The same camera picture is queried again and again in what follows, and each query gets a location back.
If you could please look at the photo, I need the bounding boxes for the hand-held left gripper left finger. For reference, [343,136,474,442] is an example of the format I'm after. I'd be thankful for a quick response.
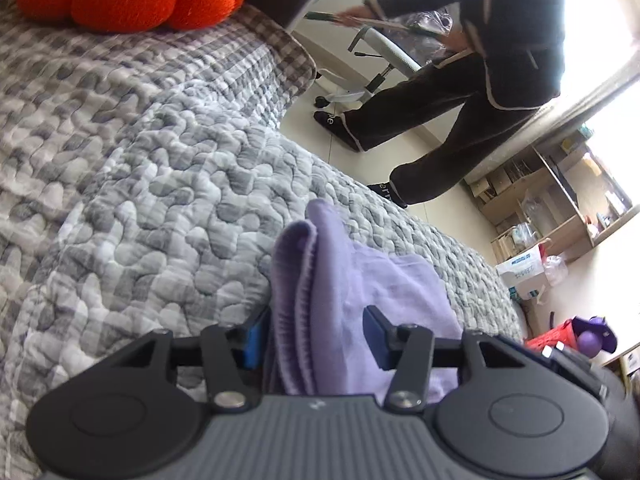
[112,307,273,411]

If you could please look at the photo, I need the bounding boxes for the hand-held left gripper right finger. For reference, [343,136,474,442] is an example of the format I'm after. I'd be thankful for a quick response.
[363,306,521,412]

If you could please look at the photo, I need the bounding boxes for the lavender pants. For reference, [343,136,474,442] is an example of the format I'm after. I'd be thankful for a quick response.
[262,199,463,406]

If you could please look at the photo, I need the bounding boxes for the purple ball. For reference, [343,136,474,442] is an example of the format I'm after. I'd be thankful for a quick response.
[574,315,619,361]

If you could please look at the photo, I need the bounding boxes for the red plastic basket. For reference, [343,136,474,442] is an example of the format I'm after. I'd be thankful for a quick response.
[525,320,581,357]

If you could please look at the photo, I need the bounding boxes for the white cardboard box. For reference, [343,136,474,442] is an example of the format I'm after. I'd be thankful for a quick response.
[496,244,547,302]

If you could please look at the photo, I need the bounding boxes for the wooden shelf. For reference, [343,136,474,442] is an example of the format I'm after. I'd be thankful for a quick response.
[465,125,635,272]

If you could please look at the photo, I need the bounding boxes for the grey checked quilt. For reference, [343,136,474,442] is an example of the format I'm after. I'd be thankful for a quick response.
[0,2,526,480]

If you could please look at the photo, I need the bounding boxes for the grey patterned curtain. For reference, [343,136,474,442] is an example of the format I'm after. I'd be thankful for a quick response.
[465,57,640,183]

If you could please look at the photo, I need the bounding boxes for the grey office chair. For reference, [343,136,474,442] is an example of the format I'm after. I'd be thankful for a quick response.
[314,0,426,111]

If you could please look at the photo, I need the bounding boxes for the clear plastic bag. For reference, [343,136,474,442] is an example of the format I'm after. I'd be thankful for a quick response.
[405,10,457,56]

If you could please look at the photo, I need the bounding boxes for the red white mop pole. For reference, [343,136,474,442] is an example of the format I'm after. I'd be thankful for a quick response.
[305,7,443,37]

